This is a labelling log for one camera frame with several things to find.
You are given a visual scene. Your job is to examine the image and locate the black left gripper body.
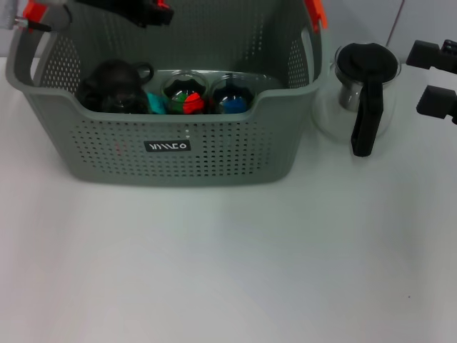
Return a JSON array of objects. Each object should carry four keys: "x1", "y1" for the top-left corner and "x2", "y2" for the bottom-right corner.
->
[{"x1": 74, "y1": 0, "x2": 151, "y2": 26}]

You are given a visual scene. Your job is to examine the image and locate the glass jar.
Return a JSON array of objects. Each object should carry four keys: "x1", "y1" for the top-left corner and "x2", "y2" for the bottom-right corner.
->
[{"x1": 161, "y1": 70, "x2": 210, "y2": 116}]

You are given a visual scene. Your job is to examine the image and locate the teal toy brick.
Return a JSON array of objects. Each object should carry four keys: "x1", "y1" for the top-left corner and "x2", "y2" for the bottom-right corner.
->
[{"x1": 146, "y1": 91, "x2": 169, "y2": 115}]

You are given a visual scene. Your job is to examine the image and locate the orange-red sloped toy brick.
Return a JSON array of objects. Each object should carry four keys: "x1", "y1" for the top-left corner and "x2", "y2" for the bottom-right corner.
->
[{"x1": 184, "y1": 91, "x2": 206, "y2": 114}]

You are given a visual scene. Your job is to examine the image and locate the glass teacup black sleeve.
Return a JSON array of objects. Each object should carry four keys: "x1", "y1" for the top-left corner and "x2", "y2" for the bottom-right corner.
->
[
  {"x1": 210, "y1": 73, "x2": 258, "y2": 115},
  {"x1": 101, "y1": 89, "x2": 150, "y2": 115}
]

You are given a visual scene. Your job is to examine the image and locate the blue toy brick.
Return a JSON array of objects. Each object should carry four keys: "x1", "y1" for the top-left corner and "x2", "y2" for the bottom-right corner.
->
[{"x1": 223, "y1": 99, "x2": 250, "y2": 114}]

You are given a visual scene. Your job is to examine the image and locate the grey perforated storage bin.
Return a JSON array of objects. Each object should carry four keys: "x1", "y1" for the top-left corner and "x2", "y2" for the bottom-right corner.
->
[{"x1": 6, "y1": 0, "x2": 331, "y2": 189}]

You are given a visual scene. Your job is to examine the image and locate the black clay teapot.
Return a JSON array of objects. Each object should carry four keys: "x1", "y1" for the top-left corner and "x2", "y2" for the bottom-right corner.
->
[{"x1": 79, "y1": 59, "x2": 156, "y2": 111}]

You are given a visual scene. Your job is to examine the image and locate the glass pitcher black handle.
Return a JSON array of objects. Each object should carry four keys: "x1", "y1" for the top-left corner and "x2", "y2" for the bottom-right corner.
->
[{"x1": 313, "y1": 41, "x2": 403, "y2": 158}]

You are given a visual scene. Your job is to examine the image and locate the orange bin carry handle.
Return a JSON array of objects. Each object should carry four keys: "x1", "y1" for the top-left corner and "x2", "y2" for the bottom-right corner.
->
[{"x1": 21, "y1": 0, "x2": 329, "y2": 33}]

